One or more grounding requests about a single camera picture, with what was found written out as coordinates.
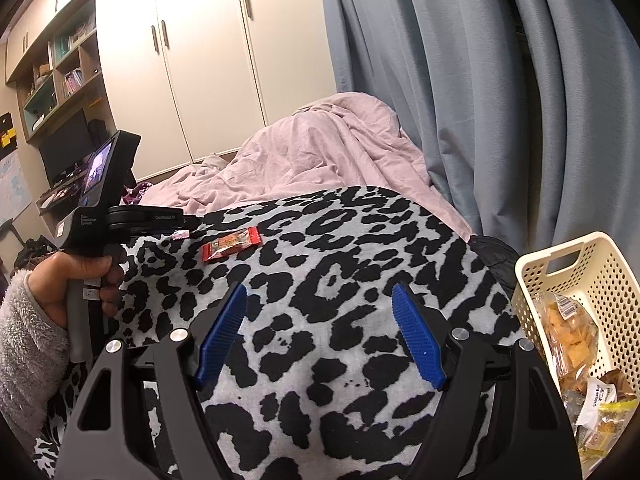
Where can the black computer tower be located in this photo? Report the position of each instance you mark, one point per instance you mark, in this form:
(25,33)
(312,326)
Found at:
(97,132)

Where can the red snack packet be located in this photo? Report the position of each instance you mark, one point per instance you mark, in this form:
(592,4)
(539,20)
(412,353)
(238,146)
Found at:
(230,245)

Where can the black computer monitor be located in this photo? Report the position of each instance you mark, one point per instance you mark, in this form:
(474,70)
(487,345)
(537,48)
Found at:
(65,145)

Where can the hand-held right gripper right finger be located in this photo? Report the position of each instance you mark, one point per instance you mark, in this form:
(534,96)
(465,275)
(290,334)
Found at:
(417,332)

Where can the black white leopard print blanket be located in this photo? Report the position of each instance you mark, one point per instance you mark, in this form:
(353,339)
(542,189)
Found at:
(325,260)

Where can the wall map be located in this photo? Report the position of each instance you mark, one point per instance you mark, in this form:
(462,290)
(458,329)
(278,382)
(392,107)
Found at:
(12,185)

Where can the person's left hand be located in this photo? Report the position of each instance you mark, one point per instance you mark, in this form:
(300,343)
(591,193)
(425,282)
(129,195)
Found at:
(55,280)

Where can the wooden computer desk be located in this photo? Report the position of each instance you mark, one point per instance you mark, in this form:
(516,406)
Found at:
(50,208)

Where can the black yellow wall pegboard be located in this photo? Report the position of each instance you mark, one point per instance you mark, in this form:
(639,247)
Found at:
(6,125)

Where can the large clear cracker bag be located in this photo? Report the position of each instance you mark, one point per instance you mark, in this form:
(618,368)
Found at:
(565,330)

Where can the white overhead cabinet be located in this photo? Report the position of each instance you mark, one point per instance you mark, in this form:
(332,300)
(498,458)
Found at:
(45,20)

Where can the small pink candy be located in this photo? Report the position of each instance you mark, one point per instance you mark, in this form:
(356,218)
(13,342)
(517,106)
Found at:
(180,234)

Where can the wooden wall bookshelf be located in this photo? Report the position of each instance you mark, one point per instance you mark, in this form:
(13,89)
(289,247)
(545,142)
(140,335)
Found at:
(56,62)

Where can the pink duvet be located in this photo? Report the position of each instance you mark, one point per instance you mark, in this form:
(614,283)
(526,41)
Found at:
(325,150)

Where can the small yellow snack packet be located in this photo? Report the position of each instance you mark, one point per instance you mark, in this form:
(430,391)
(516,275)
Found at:
(617,412)

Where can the person's left forearm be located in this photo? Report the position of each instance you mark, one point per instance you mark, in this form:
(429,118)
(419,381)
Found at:
(25,350)

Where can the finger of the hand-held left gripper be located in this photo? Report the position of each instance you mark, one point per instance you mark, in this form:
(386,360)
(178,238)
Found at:
(150,231)
(172,219)

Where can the dark clothes pile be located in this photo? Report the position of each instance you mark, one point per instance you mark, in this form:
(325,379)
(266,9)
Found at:
(35,251)

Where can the purple patterned cloth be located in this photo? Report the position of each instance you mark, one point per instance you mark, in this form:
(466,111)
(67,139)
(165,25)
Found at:
(135,192)

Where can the row of books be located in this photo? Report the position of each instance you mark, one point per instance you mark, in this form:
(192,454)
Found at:
(73,80)

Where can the clear snack bag white label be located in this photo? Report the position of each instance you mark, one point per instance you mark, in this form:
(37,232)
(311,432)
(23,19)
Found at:
(597,395)

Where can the cream perforated plastic basket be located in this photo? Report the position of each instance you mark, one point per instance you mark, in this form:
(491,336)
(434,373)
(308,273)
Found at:
(605,280)

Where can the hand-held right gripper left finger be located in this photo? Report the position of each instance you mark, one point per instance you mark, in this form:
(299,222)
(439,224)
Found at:
(222,332)

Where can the brown snack packet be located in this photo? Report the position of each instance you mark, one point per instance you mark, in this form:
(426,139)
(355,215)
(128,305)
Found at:
(616,382)

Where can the white wardrobe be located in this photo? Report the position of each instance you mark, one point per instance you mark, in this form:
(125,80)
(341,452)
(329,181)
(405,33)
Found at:
(200,60)

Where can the blue grey curtain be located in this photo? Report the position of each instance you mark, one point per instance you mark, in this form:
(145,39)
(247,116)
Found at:
(450,85)

